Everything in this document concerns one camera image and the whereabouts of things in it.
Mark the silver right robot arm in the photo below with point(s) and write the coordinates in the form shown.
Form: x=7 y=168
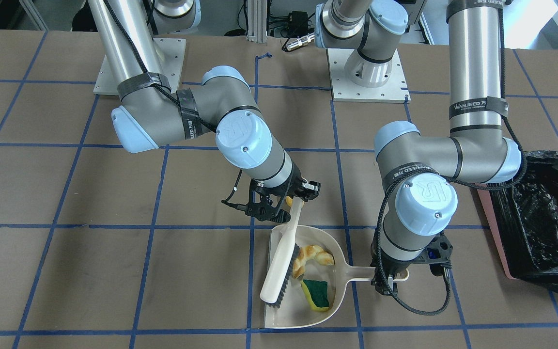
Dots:
x=154 y=113

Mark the white hand brush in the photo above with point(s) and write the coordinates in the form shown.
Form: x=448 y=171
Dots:
x=281 y=265

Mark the pink trash bin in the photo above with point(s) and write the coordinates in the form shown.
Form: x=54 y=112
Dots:
x=488 y=208

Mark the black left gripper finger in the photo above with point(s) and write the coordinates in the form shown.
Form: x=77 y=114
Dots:
x=386 y=285

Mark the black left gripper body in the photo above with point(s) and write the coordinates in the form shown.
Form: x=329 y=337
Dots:
x=391 y=269

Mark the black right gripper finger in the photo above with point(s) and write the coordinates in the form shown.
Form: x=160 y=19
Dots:
x=305 y=190
x=264 y=211

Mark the aluminium frame post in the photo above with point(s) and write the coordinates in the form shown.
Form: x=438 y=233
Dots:
x=257 y=21

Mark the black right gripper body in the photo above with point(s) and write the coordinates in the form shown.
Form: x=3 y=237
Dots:
x=294 y=178

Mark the green yellow sponge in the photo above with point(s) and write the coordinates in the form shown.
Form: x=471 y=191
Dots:
x=316 y=294

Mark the black bin liner bag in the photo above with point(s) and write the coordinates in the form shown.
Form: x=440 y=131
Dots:
x=527 y=218

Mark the beige plastic dustpan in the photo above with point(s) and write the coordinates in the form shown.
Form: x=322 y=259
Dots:
x=294 y=311

